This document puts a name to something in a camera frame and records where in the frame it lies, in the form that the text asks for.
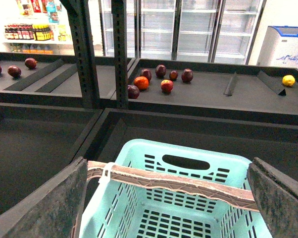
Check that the dark red apple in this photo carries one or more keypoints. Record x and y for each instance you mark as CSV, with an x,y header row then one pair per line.
x,y
160,71
187,75
146,73

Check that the dark plum middle left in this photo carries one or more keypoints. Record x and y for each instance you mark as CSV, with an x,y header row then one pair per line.
x,y
14,71

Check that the lower right black tray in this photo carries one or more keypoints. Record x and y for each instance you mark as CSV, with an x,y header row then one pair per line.
x,y
276,144

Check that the black perforated post right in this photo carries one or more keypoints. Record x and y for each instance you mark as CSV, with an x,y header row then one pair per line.
x,y
118,9

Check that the black tray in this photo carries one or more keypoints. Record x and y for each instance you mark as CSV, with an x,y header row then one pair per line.
x,y
50,80
204,95
36,143
276,144

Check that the black perforated post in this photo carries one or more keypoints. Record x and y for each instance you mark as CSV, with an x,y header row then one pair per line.
x,y
118,9
80,26

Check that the dark red apple middle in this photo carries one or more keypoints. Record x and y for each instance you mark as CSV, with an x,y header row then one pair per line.
x,y
160,71

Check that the lower left black tray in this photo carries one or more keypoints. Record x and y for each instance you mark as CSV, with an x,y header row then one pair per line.
x,y
36,143

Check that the orange fruit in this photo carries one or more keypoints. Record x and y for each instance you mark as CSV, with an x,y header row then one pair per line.
x,y
141,82

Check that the red yellow apple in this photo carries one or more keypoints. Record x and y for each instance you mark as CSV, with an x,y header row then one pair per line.
x,y
166,86

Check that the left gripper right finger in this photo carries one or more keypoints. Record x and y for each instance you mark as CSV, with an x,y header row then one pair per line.
x,y
276,196

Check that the turquoise plastic basket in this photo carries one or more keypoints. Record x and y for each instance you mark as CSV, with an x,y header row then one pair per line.
x,y
119,210

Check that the glass door refrigerator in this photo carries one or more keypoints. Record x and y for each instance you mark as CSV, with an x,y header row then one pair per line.
x,y
220,31

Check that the black divider strip inner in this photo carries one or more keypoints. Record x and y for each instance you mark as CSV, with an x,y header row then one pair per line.
x,y
58,80

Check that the black divider left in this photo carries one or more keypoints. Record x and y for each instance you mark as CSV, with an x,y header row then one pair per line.
x,y
231,85

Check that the white zip tie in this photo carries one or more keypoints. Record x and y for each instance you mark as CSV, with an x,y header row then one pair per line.
x,y
106,173

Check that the black divider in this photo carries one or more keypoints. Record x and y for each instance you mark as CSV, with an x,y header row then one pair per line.
x,y
231,85
271,84

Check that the white shelf with bottles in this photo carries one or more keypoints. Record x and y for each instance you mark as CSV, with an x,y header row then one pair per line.
x,y
36,27

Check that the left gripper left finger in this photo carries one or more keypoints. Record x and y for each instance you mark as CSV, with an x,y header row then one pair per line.
x,y
51,210

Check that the black perforated post left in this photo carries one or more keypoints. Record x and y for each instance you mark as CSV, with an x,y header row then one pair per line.
x,y
80,26

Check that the dark red apple right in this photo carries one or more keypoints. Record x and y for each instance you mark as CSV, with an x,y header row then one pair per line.
x,y
187,75

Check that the upper left black tray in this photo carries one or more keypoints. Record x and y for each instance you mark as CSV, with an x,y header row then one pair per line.
x,y
50,80

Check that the black divider strip outer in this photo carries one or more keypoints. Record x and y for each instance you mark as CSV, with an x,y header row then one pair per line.
x,y
37,75

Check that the dark purple fruit front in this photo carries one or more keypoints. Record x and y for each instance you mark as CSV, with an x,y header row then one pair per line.
x,y
133,92

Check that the upper right black tray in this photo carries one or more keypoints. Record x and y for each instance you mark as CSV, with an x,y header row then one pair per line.
x,y
204,95

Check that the small dark red fruit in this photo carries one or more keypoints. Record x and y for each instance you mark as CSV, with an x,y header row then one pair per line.
x,y
173,75

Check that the white chest freezer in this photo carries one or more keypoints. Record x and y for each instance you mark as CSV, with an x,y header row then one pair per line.
x,y
280,47

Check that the black divider strip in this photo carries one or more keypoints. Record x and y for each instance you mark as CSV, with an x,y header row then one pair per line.
x,y
37,75
58,80

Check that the dark red apple left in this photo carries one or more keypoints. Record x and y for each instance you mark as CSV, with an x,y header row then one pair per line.
x,y
146,73

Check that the yellow lemon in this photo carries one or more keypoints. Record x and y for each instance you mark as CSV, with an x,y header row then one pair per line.
x,y
288,80

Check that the dark plum upper left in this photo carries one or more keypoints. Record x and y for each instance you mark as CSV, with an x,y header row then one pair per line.
x,y
30,63

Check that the black divider right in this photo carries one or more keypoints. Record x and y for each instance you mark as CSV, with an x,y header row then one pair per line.
x,y
271,84

